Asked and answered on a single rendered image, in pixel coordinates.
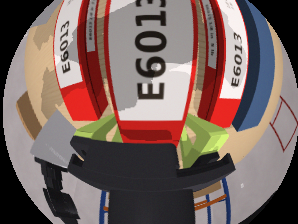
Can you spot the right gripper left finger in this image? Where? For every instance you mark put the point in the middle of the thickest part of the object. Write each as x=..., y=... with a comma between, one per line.
x=98, y=130

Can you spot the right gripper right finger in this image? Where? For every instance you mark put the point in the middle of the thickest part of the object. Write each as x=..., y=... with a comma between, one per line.
x=209, y=138

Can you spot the white box with red edges labelled e6013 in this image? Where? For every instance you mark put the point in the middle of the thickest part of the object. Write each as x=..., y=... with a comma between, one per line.
x=76, y=60

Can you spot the white box with red trim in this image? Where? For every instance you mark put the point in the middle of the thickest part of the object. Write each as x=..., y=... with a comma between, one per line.
x=150, y=49

